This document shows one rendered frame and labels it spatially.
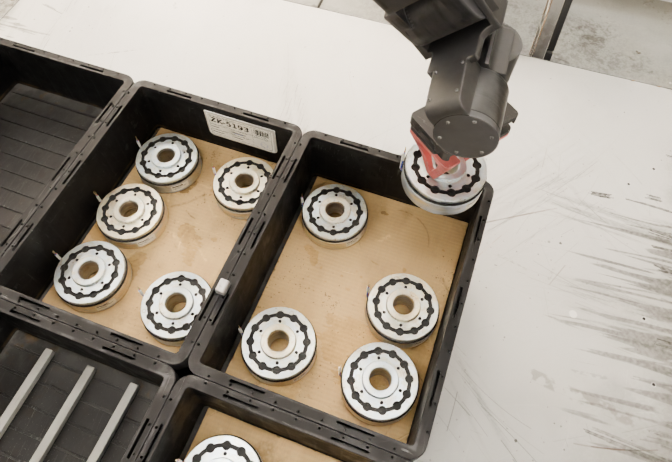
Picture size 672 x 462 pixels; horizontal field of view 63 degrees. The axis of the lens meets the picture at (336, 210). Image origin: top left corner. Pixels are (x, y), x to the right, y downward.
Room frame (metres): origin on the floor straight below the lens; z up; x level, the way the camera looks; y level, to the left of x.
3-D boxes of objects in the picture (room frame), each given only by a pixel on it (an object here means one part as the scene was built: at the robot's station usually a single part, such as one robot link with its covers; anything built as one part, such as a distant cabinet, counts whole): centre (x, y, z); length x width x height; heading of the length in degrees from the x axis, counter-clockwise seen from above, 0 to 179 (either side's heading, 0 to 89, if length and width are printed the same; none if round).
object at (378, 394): (0.18, -0.06, 0.86); 0.05 x 0.05 x 0.01
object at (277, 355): (0.23, 0.08, 0.86); 0.05 x 0.05 x 0.01
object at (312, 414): (0.31, -0.03, 0.92); 0.40 x 0.30 x 0.02; 160
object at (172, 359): (0.41, 0.26, 0.92); 0.40 x 0.30 x 0.02; 160
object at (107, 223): (0.44, 0.32, 0.86); 0.10 x 0.10 x 0.01
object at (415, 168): (0.40, -0.14, 1.04); 0.10 x 0.10 x 0.01
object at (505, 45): (0.39, -0.14, 1.22); 0.07 x 0.06 x 0.07; 163
